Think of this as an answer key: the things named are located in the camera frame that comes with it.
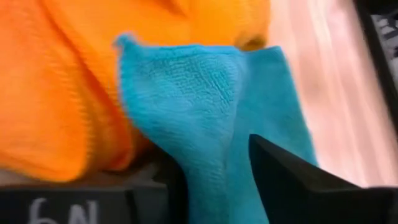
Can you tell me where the orange microfiber towel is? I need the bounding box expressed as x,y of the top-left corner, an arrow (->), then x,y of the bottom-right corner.
0,0 -> 271,183

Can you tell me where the black metal table frame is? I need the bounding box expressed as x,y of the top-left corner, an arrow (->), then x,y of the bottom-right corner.
354,0 -> 398,138

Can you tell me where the teal microfiber towel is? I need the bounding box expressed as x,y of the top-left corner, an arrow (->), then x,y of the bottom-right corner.
114,34 -> 318,224

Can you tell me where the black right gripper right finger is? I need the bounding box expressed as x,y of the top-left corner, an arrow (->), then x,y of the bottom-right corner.
248,133 -> 398,224

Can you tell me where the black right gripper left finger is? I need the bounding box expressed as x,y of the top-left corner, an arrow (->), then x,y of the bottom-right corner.
0,149 -> 189,224

